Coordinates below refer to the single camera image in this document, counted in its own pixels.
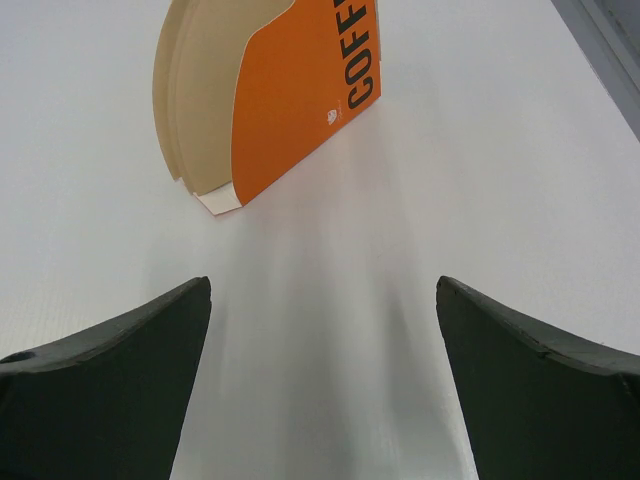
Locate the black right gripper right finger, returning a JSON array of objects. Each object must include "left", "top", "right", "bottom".
[{"left": 436, "top": 276, "right": 639, "bottom": 479}]

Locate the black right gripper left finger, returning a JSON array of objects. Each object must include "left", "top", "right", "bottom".
[{"left": 1, "top": 277, "right": 211, "bottom": 479}]

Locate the orange coffee filter box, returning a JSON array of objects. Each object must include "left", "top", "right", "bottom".
[{"left": 198, "top": 1, "right": 381, "bottom": 215}]

